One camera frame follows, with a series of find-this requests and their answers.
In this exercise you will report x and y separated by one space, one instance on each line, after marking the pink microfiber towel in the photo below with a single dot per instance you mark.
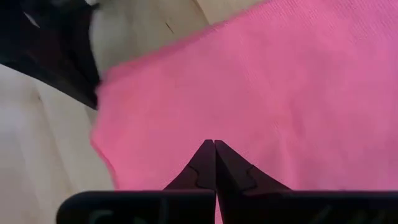
248 93

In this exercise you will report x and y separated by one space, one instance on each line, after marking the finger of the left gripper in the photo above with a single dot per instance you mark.
62 68

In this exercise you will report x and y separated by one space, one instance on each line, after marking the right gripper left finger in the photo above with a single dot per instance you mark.
199 174

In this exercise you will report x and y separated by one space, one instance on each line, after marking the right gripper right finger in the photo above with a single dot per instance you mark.
236 174

